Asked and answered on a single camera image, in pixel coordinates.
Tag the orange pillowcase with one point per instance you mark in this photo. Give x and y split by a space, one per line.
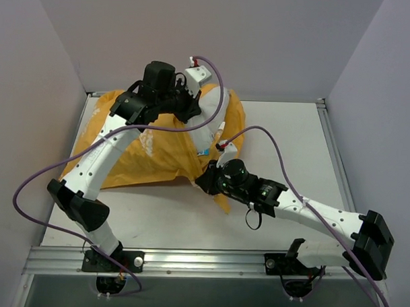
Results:
164 150

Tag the blue white pillow label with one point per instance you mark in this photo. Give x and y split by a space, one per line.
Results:
205 152

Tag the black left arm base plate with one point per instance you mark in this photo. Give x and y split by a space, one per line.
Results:
94 262

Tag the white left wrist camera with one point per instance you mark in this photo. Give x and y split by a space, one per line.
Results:
196 76

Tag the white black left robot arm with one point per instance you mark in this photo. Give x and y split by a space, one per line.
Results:
158 92

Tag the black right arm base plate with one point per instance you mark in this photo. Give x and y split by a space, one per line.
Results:
277 264

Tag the aluminium front rail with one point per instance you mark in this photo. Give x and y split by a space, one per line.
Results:
67 260

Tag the white pillow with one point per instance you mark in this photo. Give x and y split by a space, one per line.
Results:
204 137

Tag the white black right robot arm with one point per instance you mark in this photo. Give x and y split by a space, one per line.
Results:
364 241

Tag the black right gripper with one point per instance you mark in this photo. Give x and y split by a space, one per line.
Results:
207 180

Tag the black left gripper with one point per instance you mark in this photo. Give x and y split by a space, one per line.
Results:
190 104

